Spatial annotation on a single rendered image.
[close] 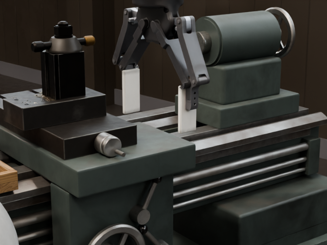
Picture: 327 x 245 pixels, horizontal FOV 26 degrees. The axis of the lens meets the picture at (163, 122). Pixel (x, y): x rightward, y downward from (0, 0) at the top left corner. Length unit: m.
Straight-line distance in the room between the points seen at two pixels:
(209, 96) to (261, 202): 0.32
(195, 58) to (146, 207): 0.62
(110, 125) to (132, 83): 0.43
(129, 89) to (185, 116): 0.14
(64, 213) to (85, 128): 0.19
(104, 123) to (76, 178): 0.19
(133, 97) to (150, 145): 0.43
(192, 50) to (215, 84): 0.91
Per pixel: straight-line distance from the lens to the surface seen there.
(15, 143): 1.64
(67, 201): 1.46
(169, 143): 1.55
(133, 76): 1.12
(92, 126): 1.53
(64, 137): 1.46
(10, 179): 1.47
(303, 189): 2.00
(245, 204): 1.87
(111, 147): 1.46
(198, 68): 0.99
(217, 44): 1.87
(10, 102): 1.55
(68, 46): 1.54
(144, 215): 1.54
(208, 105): 1.89
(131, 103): 1.12
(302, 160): 2.04
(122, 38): 1.10
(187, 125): 1.02
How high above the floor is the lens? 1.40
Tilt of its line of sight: 16 degrees down
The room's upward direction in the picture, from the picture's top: straight up
